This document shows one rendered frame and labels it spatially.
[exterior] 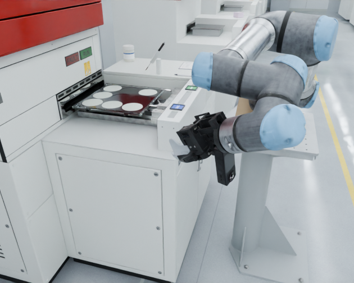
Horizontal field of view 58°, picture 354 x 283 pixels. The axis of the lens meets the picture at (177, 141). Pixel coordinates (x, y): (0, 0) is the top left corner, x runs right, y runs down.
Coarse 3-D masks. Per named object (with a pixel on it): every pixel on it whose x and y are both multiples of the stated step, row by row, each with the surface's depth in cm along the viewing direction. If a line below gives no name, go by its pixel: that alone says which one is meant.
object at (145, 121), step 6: (78, 114) 163; (84, 114) 162; (90, 114) 161; (96, 114) 160; (102, 114) 159; (108, 114) 159; (114, 114) 159; (108, 120) 160; (114, 120) 159; (120, 120) 158; (126, 120) 157; (132, 120) 156; (138, 120) 155; (144, 120) 154; (150, 120) 153
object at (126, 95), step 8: (128, 88) 179; (136, 88) 179; (144, 88) 178; (88, 96) 167; (112, 96) 168; (120, 96) 168; (128, 96) 168; (136, 96) 168; (144, 96) 168; (152, 96) 167; (80, 104) 157; (144, 104) 157; (136, 112) 148
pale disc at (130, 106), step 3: (126, 105) 156; (129, 105) 156; (132, 105) 156; (135, 105) 156; (138, 105) 156; (141, 105) 156; (123, 108) 153; (126, 108) 153; (129, 108) 153; (132, 108) 153; (135, 108) 153; (138, 108) 153
